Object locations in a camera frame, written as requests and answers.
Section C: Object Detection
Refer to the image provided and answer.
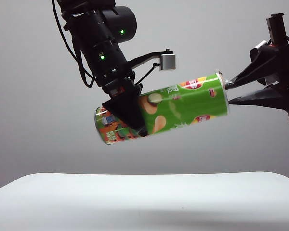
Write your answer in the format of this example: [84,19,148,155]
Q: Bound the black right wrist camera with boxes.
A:
[250,40,268,61]

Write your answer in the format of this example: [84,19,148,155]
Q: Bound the green chips tub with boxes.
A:
[94,71,231,145]

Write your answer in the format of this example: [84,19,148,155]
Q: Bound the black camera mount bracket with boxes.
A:
[126,49,175,70]

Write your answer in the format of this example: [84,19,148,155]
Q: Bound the thin black camera cable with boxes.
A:
[134,62,160,85]

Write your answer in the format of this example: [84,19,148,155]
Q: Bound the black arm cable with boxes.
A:
[51,0,97,88]

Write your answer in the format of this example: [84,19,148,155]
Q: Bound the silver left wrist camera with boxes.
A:
[158,53,177,71]

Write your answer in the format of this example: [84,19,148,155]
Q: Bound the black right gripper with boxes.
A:
[225,13,289,127]

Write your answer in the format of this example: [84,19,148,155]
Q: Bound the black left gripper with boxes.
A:
[96,64,149,138]

